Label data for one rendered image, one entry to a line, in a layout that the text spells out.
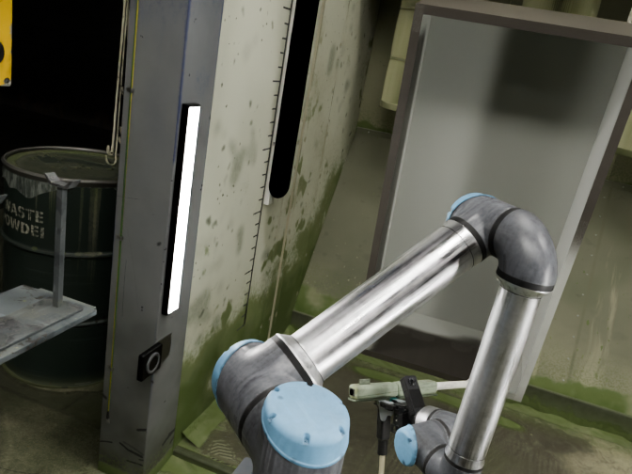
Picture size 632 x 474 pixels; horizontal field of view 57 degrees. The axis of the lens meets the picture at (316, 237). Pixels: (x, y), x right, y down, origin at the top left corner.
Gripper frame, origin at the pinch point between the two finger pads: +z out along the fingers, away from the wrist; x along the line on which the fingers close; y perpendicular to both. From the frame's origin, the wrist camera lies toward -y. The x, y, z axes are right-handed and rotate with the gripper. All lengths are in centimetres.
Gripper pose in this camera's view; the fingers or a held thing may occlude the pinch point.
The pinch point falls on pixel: (383, 399)
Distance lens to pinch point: 185.6
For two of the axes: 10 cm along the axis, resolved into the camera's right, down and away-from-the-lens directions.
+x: 8.7, 0.6, 4.9
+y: -0.4, 10.0, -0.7
